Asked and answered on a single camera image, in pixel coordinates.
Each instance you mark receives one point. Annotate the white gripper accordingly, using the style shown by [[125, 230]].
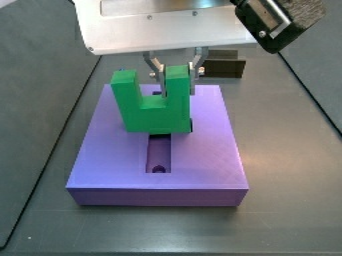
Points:
[[123, 26]]

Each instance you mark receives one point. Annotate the green U-shaped block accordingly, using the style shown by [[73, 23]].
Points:
[[154, 114]]

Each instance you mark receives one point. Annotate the purple board with cross slot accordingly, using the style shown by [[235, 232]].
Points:
[[184, 169]]

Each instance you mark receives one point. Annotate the black angle bracket fixture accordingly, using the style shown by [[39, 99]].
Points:
[[222, 64]]

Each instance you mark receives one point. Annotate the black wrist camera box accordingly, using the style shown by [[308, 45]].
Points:
[[278, 21]]

